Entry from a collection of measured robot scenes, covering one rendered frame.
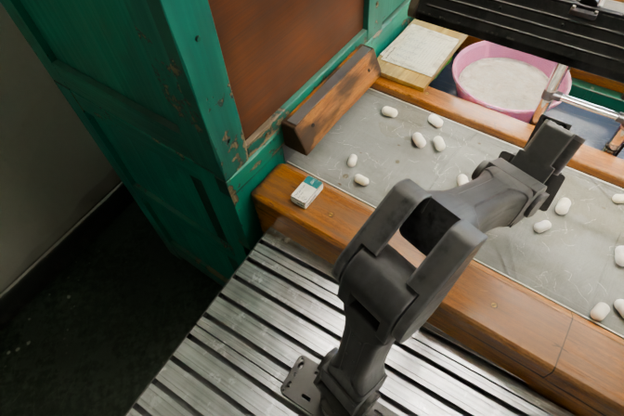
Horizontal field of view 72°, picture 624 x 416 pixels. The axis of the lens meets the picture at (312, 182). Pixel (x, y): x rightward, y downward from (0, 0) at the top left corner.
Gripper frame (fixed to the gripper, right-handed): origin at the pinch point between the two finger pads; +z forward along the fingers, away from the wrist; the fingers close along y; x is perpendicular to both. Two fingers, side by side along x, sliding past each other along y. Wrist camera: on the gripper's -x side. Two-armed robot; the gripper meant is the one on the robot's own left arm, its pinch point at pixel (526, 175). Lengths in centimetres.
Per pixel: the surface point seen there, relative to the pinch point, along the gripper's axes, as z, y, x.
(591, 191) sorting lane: 12.4, -11.8, -0.5
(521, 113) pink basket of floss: 20.5, 6.6, -9.6
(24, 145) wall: -12, 130, 50
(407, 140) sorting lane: 7.1, 24.4, 4.0
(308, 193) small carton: -15.6, 32.1, 17.3
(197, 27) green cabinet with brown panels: -42, 43, -6
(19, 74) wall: -16, 131, 28
